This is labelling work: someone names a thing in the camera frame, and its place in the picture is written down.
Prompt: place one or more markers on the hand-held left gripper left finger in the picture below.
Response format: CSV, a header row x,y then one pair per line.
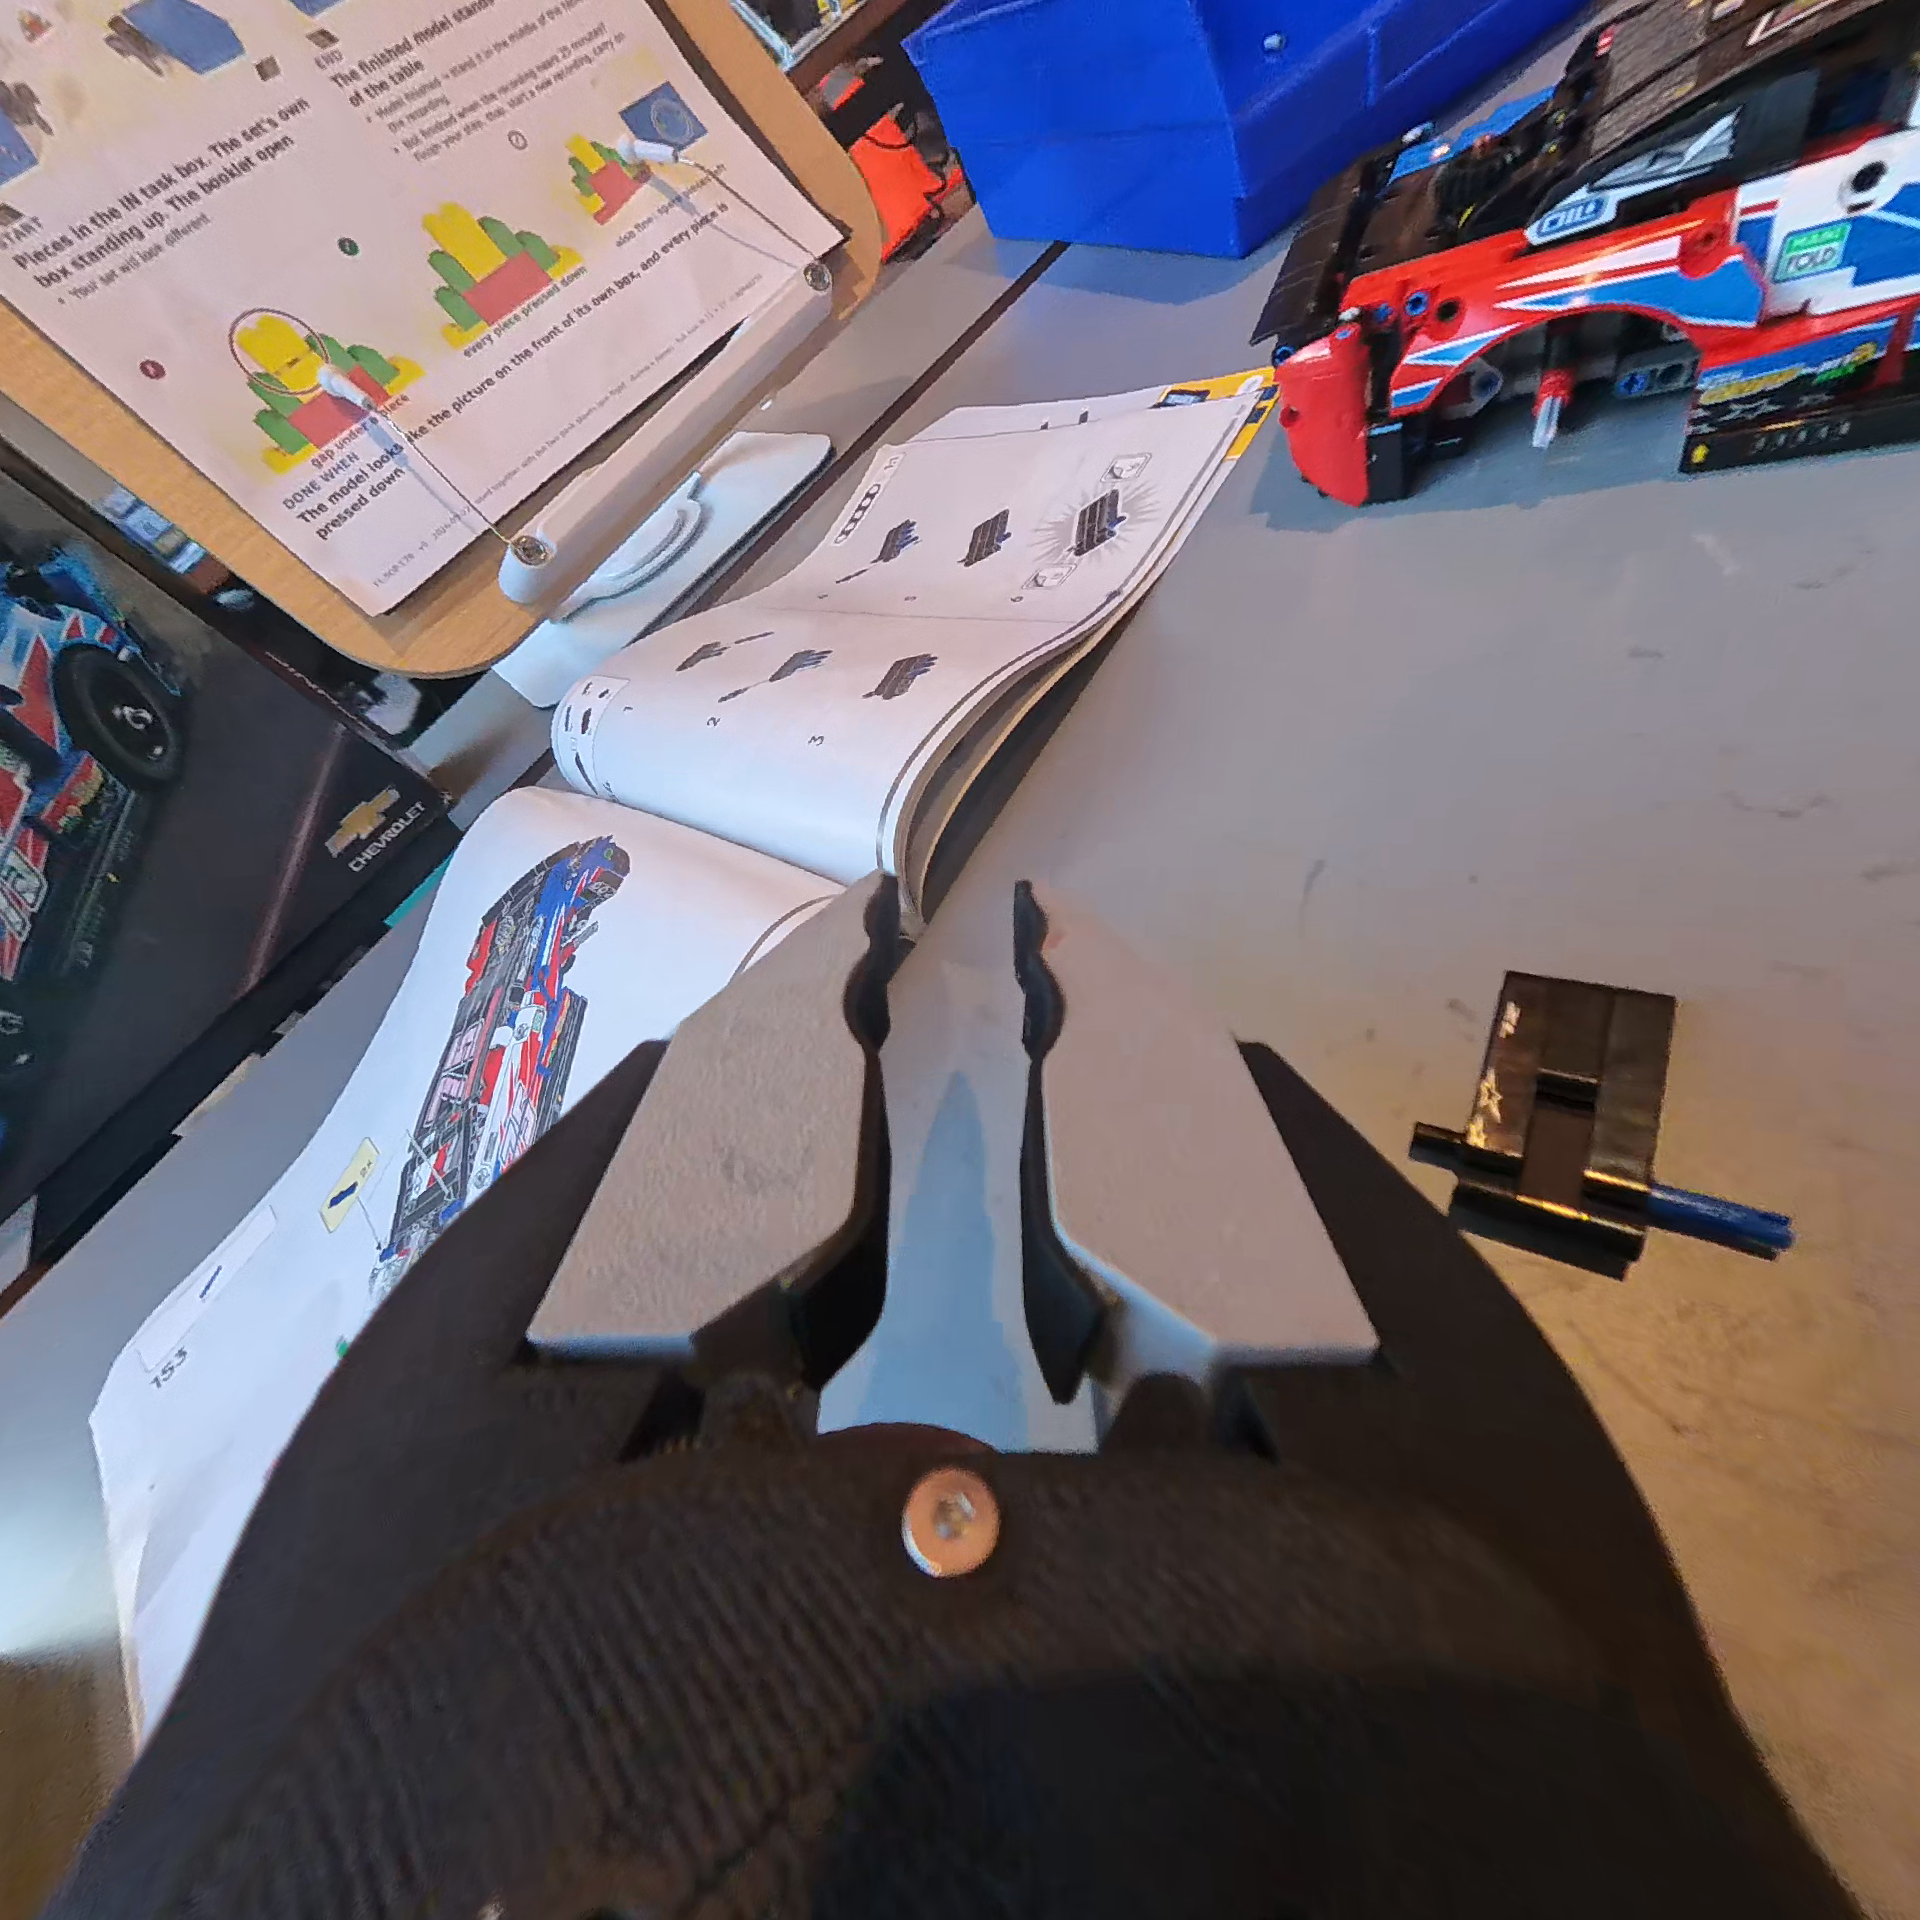
x,y
708,1185

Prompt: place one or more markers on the red toy brick race car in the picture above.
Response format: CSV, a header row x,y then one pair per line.
x,y
1499,301

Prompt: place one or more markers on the black brick beam blue pins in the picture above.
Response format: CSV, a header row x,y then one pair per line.
x,y
1593,1096

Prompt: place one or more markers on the printed instruction sheet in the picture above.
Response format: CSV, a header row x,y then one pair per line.
x,y
378,270

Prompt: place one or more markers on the wooden board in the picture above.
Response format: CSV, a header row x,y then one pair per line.
x,y
437,637

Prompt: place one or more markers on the orange plastic stand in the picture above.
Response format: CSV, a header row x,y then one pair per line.
x,y
900,188

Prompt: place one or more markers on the open instruction booklet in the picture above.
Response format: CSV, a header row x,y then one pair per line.
x,y
823,672

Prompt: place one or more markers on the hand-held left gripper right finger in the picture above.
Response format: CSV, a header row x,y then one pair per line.
x,y
1199,1200

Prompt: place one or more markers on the black star sticker strip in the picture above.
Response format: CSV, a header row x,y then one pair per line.
x,y
1499,1079

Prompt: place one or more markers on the grey desk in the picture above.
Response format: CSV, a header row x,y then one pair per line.
x,y
1350,747

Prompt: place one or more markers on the blue plastic bin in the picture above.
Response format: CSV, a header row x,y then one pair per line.
x,y
1199,105

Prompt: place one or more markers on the black toy car box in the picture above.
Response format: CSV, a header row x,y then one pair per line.
x,y
226,900

